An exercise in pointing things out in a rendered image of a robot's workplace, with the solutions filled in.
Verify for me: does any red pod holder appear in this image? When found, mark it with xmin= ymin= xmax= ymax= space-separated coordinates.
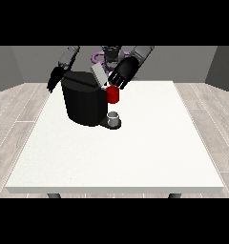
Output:
xmin=106 ymin=85 xmax=120 ymax=105

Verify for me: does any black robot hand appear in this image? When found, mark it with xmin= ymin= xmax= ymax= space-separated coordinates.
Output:
xmin=107 ymin=56 xmax=140 ymax=91
xmin=46 ymin=65 xmax=67 ymax=94

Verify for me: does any black coffee machine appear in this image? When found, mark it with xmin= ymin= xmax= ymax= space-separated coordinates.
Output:
xmin=60 ymin=71 xmax=122 ymax=131

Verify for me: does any small grey cup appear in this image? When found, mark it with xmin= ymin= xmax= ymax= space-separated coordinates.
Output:
xmin=107 ymin=111 xmax=120 ymax=127

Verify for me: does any pale grey machine lid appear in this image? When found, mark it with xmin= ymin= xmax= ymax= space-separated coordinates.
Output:
xmin=90 ymin=62 xmax=110 ymax=90

